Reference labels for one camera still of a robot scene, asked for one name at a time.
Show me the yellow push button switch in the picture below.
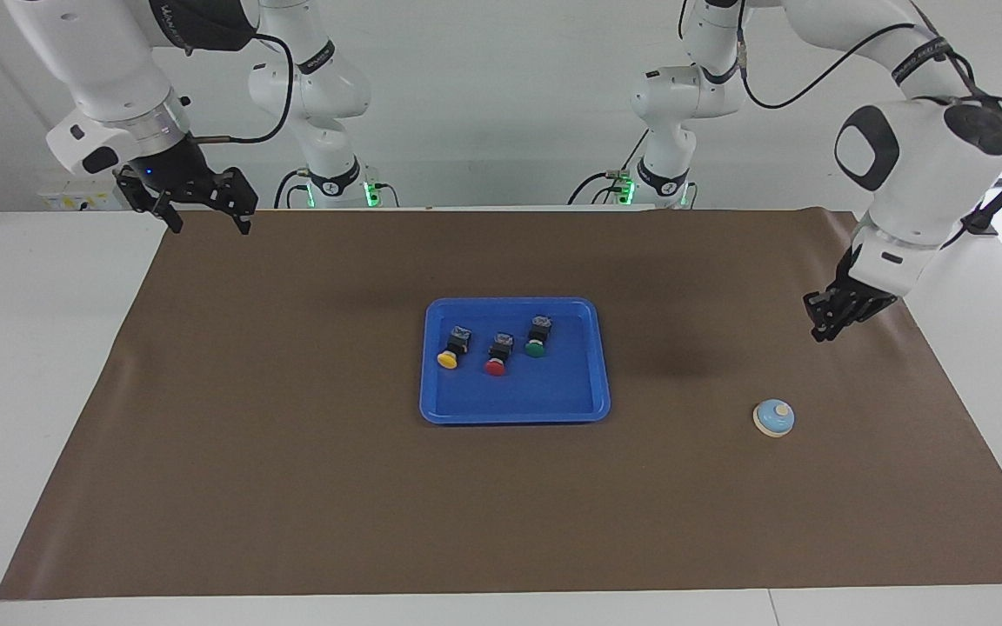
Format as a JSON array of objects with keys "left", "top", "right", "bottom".
[{"left": 436, "top": 325, "right": 476, "bottom": 370}]

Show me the green push button switch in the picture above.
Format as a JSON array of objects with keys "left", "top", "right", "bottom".
[{"left": 524, "top": 315, "right": 554, "bottom": 359}]

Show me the red push button switch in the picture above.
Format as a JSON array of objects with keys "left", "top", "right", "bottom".
[{"left": 483, "top": 332, "right": 516, "bottom": 377}]

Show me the light blue desk bell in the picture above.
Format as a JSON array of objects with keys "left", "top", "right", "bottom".
[{"left": 751, "top": 398, "right": 796, "bottom": 437}]

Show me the blue plastic tray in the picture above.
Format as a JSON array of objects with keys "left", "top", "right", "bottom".
[{"left": 419, "top": 297, "right": 612, "bottom": 425}]

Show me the white power strip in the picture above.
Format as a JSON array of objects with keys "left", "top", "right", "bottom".
[{"left": 38, "top": 178, "right": 132, "bottom": 212}]

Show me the brown table mat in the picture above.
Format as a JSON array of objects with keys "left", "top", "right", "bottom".
[{"left": 0, "top": 207, "right": 1002, "bottom": 601}]

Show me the black base cable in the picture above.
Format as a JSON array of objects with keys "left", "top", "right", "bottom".
[
  {"left": 273, "top": 168, "right": 312, "bottom": 210},
  {"left": 567, "top": 130, "right": 651, "bottom": 206}
]

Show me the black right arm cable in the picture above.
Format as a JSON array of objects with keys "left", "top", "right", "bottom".
[{"left": 184, "top": 33, "right": 295, "bottom": 144}]

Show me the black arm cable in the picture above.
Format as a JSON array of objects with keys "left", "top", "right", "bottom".
[
  {"left": 738, "top": 0, "right": 1002, "bottom": 118},
  {"left": 184, "top": 33, "right": 295, "bottom": 144}
]

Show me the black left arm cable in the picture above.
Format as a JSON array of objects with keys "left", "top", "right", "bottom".
[{"left": 738, "top": 0, "right": 1002, "bottom": 118}]

